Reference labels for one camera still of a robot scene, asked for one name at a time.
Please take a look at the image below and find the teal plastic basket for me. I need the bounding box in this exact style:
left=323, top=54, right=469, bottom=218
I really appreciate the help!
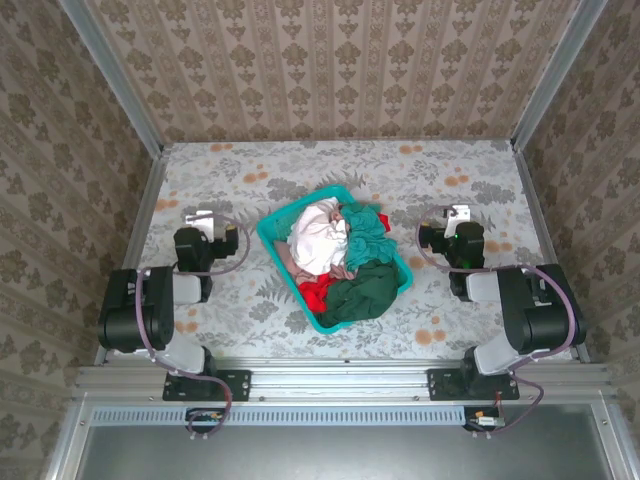
left=256, top=183, right=415, bottom=335

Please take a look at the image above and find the white t-shirt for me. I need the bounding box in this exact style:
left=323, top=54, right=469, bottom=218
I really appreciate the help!
left=287, top=196, right=351, bottom=276

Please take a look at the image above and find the floral patterned table cover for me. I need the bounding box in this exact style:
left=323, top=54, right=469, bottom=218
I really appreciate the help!
left=114, top=140, right=574, bottom=361

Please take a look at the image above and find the teal t-shirt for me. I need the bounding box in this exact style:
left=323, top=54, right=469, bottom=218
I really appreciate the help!
left=339, top=202, right=399, bottom=274

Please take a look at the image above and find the dark green t-shirt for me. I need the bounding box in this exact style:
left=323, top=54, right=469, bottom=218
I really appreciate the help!
left=317, top=262, right=401, bottom=330

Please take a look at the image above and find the pile of coloured clothes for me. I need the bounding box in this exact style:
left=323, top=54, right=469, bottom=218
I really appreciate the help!
left=297, top=213, right=392, bottom=314

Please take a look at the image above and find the black connector box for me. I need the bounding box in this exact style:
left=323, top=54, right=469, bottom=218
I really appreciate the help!
left=463, top=406, right=505, bottom=432
left=185, top=407, right=227, bottom=435

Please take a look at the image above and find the grey metal panel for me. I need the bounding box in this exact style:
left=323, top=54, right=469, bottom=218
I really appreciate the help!
left=79, top=424, right=614, bottom=480

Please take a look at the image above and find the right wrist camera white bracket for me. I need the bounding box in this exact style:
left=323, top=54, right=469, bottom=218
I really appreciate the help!
left=443, top=203, right=472, bottom=226

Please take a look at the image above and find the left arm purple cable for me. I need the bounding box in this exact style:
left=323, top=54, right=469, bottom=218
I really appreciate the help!
left=134, top=213, right=252, bottom=441

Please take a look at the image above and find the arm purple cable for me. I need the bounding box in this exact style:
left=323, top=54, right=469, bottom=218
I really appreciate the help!
left=417, top=203, right=587, bottom=441
left=134, top=213, right=252, bottom=441

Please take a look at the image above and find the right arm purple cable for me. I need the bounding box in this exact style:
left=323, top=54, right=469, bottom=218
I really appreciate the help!
left=417, top=203, right=587, bottom=441

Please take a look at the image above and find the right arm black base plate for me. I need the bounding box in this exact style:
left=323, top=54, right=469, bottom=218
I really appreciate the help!
left=427, top=368, right=521, bottom=402

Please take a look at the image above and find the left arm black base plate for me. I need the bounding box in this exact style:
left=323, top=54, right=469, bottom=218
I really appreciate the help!
left=163, top=368, right=252, bottom=403

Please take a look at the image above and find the aluminium mounting rail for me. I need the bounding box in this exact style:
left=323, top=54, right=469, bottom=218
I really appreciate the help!
left=74, top=357, right=616, bottom=401

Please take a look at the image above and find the aluminium frame post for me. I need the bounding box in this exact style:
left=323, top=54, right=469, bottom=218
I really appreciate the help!
left=58, top=0, right=165, bottom=157
left=510, top=0, right=610, bottom=151

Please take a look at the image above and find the grey slotted cable duct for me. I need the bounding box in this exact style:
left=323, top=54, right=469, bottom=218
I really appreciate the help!
left=89, top=405, right=466, bottom=427

